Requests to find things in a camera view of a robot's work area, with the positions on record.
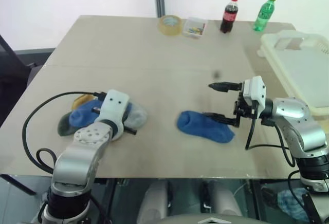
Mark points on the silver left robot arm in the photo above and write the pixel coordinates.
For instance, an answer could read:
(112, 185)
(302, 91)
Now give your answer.
(77, 154)

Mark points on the grey robot leg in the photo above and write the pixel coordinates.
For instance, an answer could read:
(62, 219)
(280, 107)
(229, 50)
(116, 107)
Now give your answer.
(154, 201)
(223, 198)

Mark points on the blue fuzzy sock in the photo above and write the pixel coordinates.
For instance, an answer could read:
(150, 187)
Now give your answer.
(203, 127)
(84, 116)

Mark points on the grey right robot leg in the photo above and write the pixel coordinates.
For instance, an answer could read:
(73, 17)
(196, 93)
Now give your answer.
(223, 198)

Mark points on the grey robot torso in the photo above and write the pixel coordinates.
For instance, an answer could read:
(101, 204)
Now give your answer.
(210, 220)

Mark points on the cola bottle with red cap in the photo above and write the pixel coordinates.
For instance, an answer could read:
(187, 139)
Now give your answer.
(228, 16)

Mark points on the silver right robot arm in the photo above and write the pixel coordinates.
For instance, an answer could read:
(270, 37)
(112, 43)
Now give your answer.
(298, 121)

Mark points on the light grey sock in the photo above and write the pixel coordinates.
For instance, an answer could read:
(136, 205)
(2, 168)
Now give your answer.
(138, 117)

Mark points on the clear packing tape roll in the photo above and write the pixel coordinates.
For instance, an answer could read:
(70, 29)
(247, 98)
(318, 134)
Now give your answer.
(170, 26)

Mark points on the white plastic basket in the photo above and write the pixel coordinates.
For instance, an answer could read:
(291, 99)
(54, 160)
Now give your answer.
(300, 72)

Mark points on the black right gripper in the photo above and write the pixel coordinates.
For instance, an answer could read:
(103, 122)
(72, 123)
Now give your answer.
(242, 111)

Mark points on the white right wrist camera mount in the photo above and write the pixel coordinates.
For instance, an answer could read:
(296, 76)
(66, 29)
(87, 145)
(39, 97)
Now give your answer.
(254, 90)

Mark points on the blue patterned cloth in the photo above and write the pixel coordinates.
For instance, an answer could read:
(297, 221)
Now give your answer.
(293, 203)

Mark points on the green bottle with yellow cap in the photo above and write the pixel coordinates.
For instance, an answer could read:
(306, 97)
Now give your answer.
(264, 13)

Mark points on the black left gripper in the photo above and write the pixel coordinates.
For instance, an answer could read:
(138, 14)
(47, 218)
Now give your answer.
(130, 130)

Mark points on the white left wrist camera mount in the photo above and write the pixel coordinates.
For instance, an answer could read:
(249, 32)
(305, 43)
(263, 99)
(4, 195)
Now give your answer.
(114, 105)

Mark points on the dark grey sock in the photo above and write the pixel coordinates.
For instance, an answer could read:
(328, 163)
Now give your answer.
(64, 126)

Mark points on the clear box of coloured clips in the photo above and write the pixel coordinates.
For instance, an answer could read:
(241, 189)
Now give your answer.
(194, 28)

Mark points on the yellow sock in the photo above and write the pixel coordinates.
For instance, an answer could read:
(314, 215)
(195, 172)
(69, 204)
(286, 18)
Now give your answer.
(78, 101)

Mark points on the black chair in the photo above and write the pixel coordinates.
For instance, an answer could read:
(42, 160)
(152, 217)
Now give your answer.
(15, 70)

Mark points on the grey left robot leg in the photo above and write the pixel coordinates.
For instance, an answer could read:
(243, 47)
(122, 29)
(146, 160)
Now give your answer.
(154, 201)

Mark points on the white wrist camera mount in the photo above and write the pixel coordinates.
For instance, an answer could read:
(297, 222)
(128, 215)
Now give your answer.
(114, 105)
(254, 90)

